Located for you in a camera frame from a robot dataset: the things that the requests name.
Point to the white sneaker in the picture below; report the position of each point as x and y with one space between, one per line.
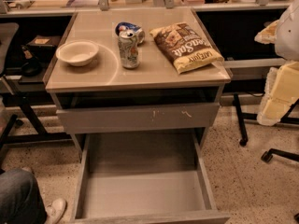
55 211

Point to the black desk frame left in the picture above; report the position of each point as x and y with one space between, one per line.
22 102

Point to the green white 7up can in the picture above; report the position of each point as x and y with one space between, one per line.
127 43

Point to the open middle drawer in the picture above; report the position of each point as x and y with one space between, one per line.
144 178

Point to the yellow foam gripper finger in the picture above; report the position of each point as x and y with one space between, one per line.
281 90

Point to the grey drawer cabinet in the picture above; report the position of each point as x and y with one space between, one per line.
105 83

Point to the blue pepsi can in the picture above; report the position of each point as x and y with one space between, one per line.
123 26

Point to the closed top drawer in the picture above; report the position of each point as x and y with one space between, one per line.
138 118

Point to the brown sea salt chip bag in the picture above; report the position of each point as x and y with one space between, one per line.
183 47

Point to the black box on shelf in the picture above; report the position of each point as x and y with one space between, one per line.
44 47

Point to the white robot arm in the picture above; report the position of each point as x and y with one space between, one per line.
284 34

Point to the person leg in jeans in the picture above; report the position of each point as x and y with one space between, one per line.
20 200

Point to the white paper bowl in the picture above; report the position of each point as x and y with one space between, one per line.
77 53

